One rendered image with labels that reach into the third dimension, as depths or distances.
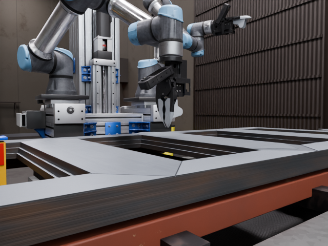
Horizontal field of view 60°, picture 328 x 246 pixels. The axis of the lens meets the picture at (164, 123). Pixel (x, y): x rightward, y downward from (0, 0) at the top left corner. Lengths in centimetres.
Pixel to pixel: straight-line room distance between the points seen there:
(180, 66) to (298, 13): 323
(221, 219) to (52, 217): 28
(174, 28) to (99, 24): 89
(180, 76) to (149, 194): 55
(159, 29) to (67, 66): 73
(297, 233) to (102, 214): 34
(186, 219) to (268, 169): 22
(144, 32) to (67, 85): 67
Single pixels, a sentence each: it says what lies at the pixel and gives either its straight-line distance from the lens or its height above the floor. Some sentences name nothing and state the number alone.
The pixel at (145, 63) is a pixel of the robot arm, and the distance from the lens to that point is 168.
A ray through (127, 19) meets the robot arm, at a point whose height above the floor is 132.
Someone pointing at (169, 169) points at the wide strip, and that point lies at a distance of 47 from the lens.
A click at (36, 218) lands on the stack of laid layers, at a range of 35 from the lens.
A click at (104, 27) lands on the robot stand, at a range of 172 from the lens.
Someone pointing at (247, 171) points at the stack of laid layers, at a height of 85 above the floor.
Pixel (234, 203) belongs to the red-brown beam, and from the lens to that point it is 54.
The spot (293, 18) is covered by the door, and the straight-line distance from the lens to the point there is 407.
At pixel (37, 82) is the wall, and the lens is 1236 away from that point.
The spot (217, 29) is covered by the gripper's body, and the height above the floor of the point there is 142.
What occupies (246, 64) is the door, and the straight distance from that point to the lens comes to 444.
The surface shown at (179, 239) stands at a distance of 44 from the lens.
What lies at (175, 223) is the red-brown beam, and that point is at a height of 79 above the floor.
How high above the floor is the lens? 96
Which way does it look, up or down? 2 degrees down
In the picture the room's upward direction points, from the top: straight up
